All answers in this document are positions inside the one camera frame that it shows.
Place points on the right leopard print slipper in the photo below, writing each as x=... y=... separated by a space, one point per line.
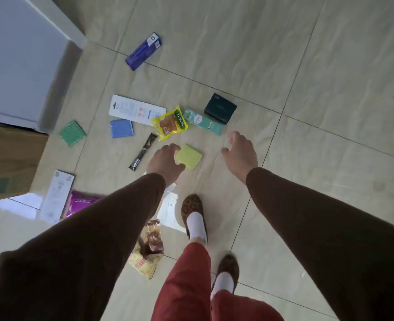
x=230 y=262

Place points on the blue square pack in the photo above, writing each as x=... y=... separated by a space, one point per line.
x=121 y=128

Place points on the dark brown stick sachet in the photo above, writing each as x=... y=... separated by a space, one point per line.
x=142 y=152

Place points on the purple snack bag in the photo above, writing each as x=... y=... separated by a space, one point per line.
x=81 y=201

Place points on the person's left forearm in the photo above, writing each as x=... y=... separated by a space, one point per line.
x=76 y=264

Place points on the small dark brown packet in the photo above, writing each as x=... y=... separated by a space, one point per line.
x=153 y=245

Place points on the clear white pouch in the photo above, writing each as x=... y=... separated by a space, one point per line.
x=171 y=210

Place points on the purple-blue long box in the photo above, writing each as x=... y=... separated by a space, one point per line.
x=143 y=51

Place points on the white sock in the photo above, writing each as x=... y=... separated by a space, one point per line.
x=223 y=282
x=196 y=225

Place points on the person's right leg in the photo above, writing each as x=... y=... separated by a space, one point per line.
x=243 y=307

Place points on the pale grey cabinet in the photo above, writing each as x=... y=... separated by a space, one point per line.
x=16 y=63

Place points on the yellow dried tofu packet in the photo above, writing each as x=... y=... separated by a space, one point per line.
x=169 y=124

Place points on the white long card blue print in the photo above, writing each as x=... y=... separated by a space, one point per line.
x=133 y=109

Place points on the white card with code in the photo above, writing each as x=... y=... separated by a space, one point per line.
x=57 y=195

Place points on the left white sock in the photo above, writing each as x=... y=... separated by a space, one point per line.
x=196 y=225

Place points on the lime green square pack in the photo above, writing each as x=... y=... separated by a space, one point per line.
x=189 y=157

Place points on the beige red chip bag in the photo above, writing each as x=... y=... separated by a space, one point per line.
x=143 y=267

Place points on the dark green box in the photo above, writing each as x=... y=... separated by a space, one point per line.
x=220 y=108

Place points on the right white sock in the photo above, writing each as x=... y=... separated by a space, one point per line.
x=223 y=282

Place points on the person's left leg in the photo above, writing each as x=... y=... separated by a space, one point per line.
x=183 y=284

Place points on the leopard print slipper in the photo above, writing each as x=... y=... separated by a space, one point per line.
x=192 y=202
x=230 y=262

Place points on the person's left hand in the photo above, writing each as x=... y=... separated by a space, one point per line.
x=163 y=163

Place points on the person's right forearm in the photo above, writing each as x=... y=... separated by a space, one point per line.
x=334 y=247

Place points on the teal long carton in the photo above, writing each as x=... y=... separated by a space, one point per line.
x=203 y=121

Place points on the person's right hand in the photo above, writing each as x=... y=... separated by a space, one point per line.
x=242 y=157

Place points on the left leopard print slipper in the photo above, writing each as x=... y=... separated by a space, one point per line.
x=192 y=202

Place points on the person's leg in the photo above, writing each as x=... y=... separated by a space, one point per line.
x=243 y=307
x=183 y=284

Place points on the brown cardboard box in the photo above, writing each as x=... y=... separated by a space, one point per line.
x=13 y=153

